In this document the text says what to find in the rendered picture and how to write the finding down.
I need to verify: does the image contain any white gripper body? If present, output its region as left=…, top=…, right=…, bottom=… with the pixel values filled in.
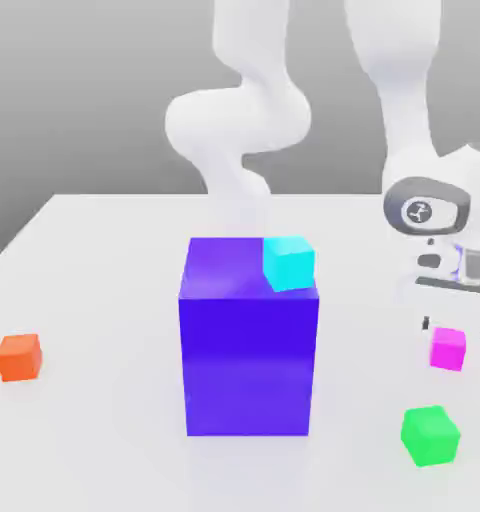
left=410, top=274, right=480, bottom=328

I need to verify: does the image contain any small magenta cube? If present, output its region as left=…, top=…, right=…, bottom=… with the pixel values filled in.
left=428, top=326, right=468, bottom=373

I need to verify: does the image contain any small green cube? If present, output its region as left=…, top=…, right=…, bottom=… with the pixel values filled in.
left=399, top=404, right=462, bottom=469

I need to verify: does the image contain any small cyan cube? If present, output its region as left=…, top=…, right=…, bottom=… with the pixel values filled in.
left=262, top=234, right=317, bottom=293

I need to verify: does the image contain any small orange cube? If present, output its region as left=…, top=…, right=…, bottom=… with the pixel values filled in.
left=0, top=332, right=44, bottom=383

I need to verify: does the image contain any large purple box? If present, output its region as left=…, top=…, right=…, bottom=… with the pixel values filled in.
left=177, top=236, right=320, bottom=438

